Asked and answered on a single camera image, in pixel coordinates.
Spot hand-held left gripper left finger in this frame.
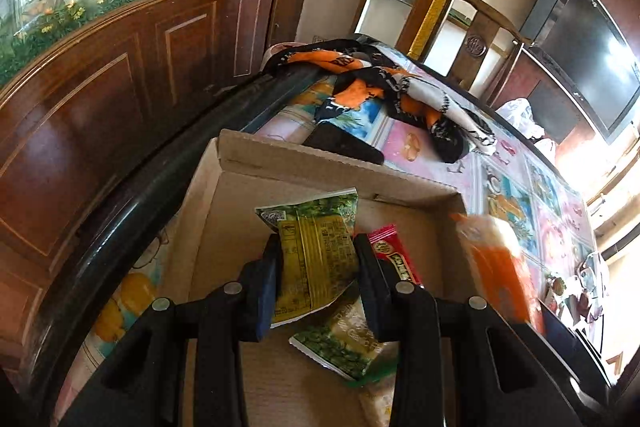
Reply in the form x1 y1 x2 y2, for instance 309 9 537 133
60 234 283 427

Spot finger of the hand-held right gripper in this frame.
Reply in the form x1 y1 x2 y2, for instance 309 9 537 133
542 307 613 403

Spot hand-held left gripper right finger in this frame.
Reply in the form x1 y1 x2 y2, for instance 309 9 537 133
352 233 583 427

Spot green pea snack packet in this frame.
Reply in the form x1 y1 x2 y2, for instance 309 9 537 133
255 188 361 328
289 297 401 383

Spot cardboard box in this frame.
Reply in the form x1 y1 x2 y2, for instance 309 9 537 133
155 128 501 427

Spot orange cracker packet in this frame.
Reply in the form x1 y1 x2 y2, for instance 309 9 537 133
450 212 546 335

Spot eyeglasses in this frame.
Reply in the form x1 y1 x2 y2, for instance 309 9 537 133
575 252 608 323

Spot fruit print tablecloth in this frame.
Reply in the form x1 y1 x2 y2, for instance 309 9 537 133
50 37 616 427

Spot black phone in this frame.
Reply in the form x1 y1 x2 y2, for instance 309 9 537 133
303 123 386 165

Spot orange black white scarf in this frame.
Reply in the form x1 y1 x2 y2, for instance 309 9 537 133
260 38 501 165

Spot white plastic bag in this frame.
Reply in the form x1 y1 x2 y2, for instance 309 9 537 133
495 99 556 158

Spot wooden cabinet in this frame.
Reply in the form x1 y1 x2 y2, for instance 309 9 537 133
0 0 313 358

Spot wooden chair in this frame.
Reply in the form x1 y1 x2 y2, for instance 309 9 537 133
440 0 533 92

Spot black television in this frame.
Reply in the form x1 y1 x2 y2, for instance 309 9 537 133
520 0 640 145

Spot black wall panel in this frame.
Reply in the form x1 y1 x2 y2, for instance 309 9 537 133
525 77 586 142

